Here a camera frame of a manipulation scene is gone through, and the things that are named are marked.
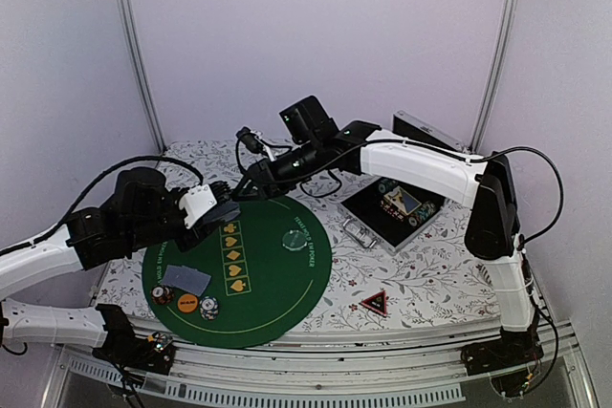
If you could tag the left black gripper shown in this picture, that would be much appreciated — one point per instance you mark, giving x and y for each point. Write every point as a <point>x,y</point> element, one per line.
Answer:
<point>187,244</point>

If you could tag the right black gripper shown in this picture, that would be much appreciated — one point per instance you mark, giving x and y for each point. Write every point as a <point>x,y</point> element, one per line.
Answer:
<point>263,172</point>

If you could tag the blue backed cards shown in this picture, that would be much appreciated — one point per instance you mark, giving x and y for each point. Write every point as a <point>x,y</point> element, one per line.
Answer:
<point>222,213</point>

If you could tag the dark red chip stack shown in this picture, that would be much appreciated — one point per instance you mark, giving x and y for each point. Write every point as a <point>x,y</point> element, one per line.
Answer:
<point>162,295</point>

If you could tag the orange big blind button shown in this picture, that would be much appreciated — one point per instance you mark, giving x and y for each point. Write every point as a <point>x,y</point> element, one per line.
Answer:
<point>187,303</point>

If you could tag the row of poker chips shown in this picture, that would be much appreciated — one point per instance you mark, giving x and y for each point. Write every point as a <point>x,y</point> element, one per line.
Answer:
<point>386,185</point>

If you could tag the dealt cards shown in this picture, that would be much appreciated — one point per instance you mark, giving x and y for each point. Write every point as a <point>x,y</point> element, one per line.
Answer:
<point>175,276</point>

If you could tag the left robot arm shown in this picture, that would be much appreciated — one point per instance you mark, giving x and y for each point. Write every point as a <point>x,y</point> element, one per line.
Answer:
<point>141,212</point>

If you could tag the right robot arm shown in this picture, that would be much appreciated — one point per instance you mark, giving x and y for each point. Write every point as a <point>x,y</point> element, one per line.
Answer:
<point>484,185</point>

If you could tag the clear dealer button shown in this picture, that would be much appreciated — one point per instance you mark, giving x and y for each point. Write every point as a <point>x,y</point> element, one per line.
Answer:
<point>294,240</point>

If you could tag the round green poker mat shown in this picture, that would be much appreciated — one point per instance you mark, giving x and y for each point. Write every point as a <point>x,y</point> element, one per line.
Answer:
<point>263,289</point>

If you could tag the aluminium poker chip case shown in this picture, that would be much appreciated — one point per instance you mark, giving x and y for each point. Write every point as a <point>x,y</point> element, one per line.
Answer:
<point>366,222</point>

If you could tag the boxed card deck in case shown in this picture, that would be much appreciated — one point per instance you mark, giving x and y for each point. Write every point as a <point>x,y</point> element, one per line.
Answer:
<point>398,203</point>

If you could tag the red black triangular button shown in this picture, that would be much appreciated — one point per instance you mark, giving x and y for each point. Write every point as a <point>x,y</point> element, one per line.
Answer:
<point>376,303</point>

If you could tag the front row poker chips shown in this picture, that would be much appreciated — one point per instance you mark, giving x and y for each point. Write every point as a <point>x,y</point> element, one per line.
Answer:
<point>420,215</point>

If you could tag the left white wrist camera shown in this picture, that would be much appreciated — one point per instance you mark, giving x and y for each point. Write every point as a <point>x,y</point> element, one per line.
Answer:
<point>197,201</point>

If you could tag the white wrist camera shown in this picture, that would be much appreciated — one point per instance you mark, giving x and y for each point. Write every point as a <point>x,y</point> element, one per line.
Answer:
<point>255,143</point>
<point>197,201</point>

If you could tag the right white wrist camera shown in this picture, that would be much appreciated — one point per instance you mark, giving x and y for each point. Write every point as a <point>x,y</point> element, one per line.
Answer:
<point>255,143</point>

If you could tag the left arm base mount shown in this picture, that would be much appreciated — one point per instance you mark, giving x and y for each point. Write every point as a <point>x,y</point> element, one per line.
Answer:
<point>153,354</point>

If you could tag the left aluminium frame post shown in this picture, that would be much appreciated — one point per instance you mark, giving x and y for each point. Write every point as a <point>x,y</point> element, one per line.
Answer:
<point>128,22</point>

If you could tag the aluminium frame post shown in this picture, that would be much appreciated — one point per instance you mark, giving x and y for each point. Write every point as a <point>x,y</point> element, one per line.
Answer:
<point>128,22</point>
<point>501,44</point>

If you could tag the right aluminium frame post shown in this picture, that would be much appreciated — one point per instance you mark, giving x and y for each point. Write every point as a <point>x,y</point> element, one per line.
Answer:
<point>501,44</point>

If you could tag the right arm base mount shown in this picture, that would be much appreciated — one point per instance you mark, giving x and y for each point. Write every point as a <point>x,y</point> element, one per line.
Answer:
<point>509,350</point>

